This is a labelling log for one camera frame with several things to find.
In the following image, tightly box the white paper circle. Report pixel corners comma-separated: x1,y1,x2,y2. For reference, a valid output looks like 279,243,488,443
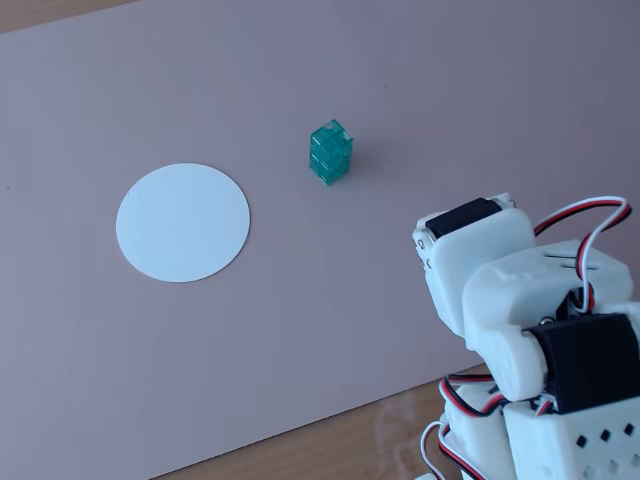
115,162,251,284

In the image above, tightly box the red white black servo cable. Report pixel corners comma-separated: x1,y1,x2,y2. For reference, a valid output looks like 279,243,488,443
532,195,632,312
419,421,481,480
438,373,507,417

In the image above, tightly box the pink mat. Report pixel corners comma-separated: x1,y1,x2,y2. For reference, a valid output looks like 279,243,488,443
0,0,640,480

